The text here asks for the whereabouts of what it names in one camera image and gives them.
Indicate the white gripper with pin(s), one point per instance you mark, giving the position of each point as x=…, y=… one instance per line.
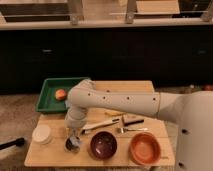
x=75, y=118

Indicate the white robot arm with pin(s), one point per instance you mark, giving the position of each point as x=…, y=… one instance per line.
x=193, y=113

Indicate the small metal cup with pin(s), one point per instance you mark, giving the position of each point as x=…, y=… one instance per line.
x=70, y=147

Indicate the dark purple bowl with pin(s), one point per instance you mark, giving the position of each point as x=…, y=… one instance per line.
x=103, y=145

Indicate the orange peach fruit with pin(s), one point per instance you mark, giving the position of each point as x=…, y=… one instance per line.
x=60, y=94

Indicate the green plastic tray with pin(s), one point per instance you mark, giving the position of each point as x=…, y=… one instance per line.
x=47, y=103

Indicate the yellow banana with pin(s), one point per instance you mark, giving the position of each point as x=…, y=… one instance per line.
x=113, y=113

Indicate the silver fork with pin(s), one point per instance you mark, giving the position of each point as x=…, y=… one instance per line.
x=123, y=129

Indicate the orange bowl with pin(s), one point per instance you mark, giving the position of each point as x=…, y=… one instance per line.
x=144, y=149

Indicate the black handle object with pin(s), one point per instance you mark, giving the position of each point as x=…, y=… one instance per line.
x=18, y=142

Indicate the wooden block with black handle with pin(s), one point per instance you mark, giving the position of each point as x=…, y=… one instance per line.
x=130, y=120

